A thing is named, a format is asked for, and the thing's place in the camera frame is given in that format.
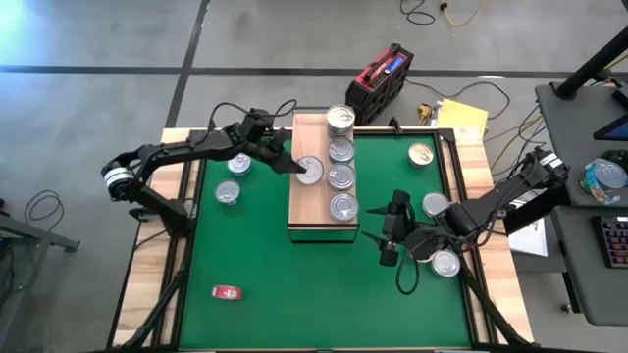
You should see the black table frame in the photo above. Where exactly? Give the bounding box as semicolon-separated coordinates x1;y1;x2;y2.
174;117;492;352

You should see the black monitor pole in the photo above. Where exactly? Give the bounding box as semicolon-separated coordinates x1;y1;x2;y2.
555;26;628;101

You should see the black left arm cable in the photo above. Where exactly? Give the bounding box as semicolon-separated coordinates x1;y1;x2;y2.
208;98;299;136

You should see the yellow power plug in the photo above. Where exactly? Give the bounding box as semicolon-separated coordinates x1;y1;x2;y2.
416;102;438;124

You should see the green table mat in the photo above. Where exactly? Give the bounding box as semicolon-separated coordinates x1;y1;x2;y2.
179;135;473;350

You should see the wooden shelf with black frame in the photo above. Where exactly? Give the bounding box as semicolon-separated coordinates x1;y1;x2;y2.
287;106;361;245

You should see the black desk support bar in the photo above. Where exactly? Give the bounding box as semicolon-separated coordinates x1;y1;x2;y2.
503;188;570;236

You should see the red and black tool case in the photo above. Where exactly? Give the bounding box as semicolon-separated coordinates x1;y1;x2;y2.
344;42;416;126

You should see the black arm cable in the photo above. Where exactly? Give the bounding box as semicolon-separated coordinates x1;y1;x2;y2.
208;98;299;136
394;244;421;297

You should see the black keyboard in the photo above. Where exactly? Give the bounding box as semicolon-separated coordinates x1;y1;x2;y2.
595;214;628;270

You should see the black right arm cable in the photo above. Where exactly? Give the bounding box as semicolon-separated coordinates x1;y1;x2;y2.
394;244;421;297

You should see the blue-label silver-lid can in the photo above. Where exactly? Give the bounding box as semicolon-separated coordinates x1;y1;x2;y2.
227;153;253;177

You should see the white paper sheet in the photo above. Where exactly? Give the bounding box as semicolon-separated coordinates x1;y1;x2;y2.
507;218;550;259

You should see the black metal stand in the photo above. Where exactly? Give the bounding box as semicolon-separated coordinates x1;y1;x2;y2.
0;198;80;353

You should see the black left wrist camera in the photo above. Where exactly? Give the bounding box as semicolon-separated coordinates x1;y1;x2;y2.
243;108;274;136

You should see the yellow paper pad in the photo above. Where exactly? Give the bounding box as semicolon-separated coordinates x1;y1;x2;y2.
435;97;490;136

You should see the grey desk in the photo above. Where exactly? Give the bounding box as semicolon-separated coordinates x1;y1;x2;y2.
534;81;628;207
551;204;628;328

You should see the colourful-label can with silver lid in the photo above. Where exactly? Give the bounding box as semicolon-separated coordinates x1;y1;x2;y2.
580;157;628;206

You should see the red-label seafood can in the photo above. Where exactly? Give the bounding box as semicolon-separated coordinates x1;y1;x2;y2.
211;285;243;301

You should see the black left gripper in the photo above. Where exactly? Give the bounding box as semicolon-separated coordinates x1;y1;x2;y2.
230;126;308;176

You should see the black tablet screen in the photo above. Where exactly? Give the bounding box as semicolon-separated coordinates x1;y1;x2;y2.
592;113;628;143

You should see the yellow floor cable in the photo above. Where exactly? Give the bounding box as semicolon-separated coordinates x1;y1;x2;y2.
440;0;485;28

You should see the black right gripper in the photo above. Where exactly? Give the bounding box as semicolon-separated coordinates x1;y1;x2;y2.
360;189;443;269

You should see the black floor cable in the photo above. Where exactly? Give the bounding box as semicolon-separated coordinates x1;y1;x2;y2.
24;189;65;227
399;0;437;26
405;77;511;122

